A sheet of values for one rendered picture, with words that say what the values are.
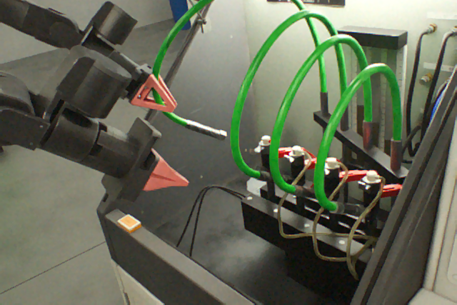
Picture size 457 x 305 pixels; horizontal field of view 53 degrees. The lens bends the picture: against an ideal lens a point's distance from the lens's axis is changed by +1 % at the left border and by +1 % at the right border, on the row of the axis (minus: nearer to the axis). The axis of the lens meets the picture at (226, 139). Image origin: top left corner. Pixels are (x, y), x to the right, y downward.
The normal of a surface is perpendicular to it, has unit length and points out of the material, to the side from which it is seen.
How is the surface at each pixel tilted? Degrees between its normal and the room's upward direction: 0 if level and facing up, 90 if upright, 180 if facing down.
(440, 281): 76
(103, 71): 81
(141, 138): 46
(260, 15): 90
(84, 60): 98
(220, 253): 0
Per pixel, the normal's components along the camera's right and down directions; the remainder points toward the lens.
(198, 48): 0.68, 0.26
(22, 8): 0.06, 0.18
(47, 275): -0.13, -0.88
